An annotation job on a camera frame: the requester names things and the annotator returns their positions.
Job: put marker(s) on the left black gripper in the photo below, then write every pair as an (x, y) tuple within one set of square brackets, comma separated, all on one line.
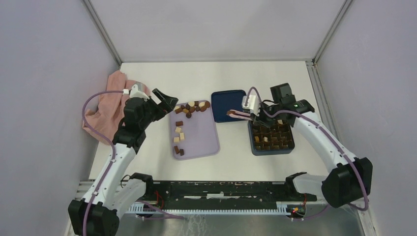
[(167, 106)]

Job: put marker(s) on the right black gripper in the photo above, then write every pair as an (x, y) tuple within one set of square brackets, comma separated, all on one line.
[(260, 120)]

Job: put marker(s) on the lilac tray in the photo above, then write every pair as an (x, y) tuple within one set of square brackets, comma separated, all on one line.
[(193, 132)]

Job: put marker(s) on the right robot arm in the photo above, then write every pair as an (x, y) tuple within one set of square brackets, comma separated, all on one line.
[(349, 177)]

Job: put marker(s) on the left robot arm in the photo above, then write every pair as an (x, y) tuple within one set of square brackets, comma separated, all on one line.
[(99, 211)]

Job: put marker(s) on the blue chocolate box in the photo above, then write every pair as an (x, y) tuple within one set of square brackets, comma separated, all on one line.
[(275, 140)]

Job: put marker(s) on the dark blue box lid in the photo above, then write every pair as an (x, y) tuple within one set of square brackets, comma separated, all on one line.
[(223, 101)]

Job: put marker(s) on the pink cloth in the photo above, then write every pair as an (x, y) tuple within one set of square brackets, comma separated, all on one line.
[(110, 108)]

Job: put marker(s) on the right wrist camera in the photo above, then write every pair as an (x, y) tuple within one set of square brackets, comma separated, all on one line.
[(251, 103)]

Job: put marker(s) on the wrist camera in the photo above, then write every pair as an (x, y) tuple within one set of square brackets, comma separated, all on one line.
[(139, 90), (251, 103)]

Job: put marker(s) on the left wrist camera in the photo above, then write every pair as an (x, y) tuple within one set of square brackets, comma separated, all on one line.
[(139, 90)]

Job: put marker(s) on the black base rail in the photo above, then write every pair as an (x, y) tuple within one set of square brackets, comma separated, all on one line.
[(222, 195)]

